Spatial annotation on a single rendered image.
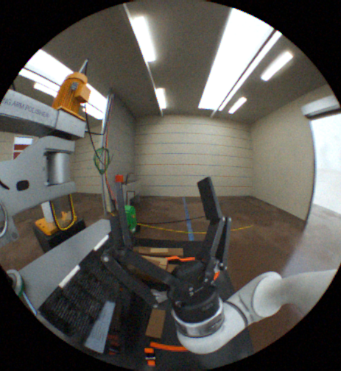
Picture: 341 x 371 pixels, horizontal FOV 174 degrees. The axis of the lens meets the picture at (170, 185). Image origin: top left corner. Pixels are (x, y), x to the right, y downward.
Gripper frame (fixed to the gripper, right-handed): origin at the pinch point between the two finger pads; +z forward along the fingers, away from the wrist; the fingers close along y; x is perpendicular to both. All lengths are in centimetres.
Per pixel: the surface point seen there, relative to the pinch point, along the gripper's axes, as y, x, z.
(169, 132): -231, 321, 356
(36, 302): 61, 25, -38
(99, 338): 38, 26, -60
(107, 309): 29, 42, -51
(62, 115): 45, 29, 58
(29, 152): 55, 25, 30
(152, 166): -162, 431, 228
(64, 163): 44, 51, 36
